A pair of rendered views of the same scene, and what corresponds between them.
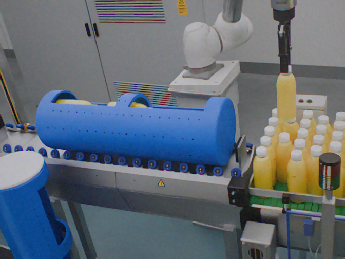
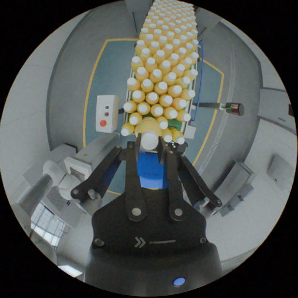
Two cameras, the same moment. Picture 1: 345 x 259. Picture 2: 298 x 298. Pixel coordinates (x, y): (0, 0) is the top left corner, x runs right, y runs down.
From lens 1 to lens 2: 1.69 m
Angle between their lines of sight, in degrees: 55
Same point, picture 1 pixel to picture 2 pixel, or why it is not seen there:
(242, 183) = (184, 145)
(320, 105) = (111, 97)
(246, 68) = (50, 144)
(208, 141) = not seen: hidden behind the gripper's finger
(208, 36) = (66, 187)
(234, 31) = (54, 174)
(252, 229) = (188, 134)
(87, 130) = not seen: hidden behind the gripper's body
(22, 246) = not seen: hidden behind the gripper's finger
